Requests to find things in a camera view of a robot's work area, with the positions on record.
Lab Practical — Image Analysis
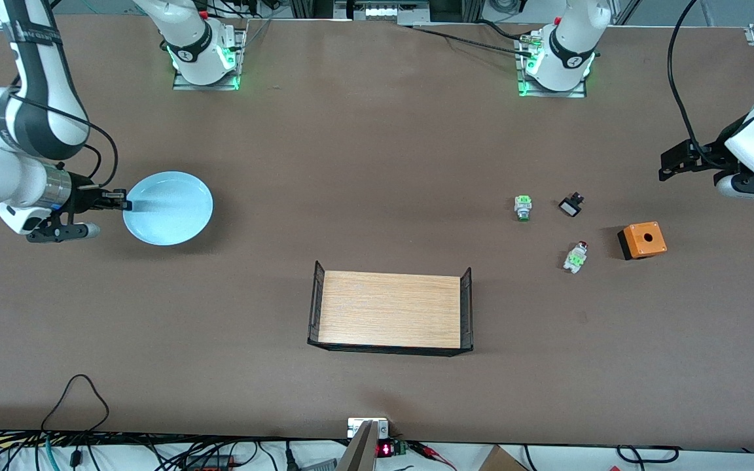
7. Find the green white switch component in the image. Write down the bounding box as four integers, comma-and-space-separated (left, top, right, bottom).
563, 241, 590, 274

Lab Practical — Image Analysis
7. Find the wooden tray with mesh sides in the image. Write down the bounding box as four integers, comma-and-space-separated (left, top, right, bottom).
307, 260, 475, 357

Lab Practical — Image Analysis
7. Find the black power strip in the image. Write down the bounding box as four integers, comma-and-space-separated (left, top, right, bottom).
184, 453, 237, 471

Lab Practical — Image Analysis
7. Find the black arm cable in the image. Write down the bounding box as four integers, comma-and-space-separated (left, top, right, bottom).
10, 92, 118, 190
668, 0, 734, 169

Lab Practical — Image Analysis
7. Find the brown cardboard box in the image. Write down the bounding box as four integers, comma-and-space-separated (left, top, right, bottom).
478, 445, 530, 471

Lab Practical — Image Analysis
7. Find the grey metal pole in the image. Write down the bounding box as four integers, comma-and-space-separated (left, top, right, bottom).
336, 421, 378, 471

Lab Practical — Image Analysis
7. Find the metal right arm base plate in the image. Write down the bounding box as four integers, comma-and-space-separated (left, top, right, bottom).
173, 26, 242, 91

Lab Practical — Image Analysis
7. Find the orange button enclosure box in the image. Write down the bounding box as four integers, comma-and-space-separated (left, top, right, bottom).
617, 221, 668, 261

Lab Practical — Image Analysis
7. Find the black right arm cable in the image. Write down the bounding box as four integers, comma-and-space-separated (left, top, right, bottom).
10, 92, 118, 190

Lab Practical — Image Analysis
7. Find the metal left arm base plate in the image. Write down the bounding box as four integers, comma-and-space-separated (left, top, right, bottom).
516, 29, 588, 99

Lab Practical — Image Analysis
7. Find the silver metal bracket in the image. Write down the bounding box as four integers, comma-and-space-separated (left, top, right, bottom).
348, 417, 389, 439

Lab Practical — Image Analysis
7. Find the metal frame with white lights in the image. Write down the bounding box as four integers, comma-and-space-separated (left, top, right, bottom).
334, 0, 430, 24

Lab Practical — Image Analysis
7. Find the light blue round plate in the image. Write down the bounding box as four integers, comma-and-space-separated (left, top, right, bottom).
122, 171, 214, 247

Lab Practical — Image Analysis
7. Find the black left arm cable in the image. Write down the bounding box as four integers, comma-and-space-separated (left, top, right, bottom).
668, 0, 734, 169

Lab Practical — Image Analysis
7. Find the black looped cable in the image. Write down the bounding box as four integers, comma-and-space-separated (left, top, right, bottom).
41, 374, 111, 434

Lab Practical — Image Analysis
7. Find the black base power cable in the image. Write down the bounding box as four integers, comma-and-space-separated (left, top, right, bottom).
410, 23, 535, 58

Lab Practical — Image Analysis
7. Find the black curved cable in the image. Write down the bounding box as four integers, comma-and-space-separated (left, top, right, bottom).
616, 445, 680, 463

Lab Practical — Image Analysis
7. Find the red clip lead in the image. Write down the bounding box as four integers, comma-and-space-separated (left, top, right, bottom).
408, 441, 458, 471

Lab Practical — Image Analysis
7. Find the black rectangular white-faced button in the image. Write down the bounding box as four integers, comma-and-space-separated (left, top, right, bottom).
558, 192, 586, 218

